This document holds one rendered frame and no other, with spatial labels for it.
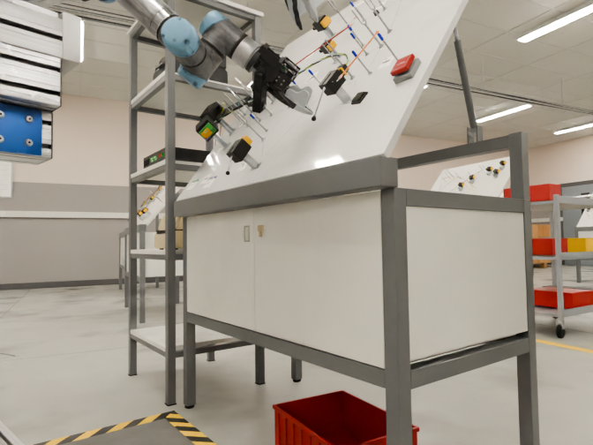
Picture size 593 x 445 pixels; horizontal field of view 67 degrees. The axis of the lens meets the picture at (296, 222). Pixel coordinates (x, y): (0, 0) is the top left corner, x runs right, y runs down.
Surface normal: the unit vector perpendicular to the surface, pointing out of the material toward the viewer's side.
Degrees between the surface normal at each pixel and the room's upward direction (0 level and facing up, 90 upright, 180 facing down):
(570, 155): 90
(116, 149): 90
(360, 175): 90
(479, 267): 90
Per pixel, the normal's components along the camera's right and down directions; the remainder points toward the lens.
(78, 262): 0.44, -0.05
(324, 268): -0.80, -0.02
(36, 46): 0.73, -0.04
